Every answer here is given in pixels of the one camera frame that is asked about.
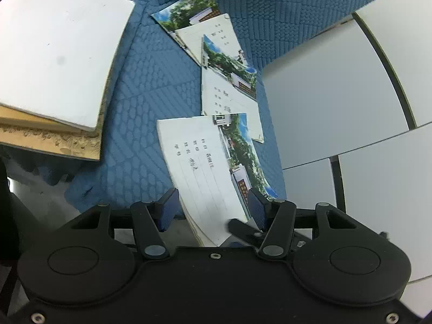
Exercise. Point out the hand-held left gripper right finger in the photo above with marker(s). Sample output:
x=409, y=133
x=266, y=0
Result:
x=258, y=209

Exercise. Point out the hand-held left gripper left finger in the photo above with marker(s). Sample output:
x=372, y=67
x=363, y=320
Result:
x=167, y=209

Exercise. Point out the landscape print white notebook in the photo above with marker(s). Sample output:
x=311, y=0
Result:
x=199, y=182
x=229, y=108
x=184, y=13

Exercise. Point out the brown cover book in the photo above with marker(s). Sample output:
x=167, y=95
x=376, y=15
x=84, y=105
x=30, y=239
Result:
x=67, y=145

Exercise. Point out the white softcover book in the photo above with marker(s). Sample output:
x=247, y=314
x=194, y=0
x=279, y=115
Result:
x=57, y=47

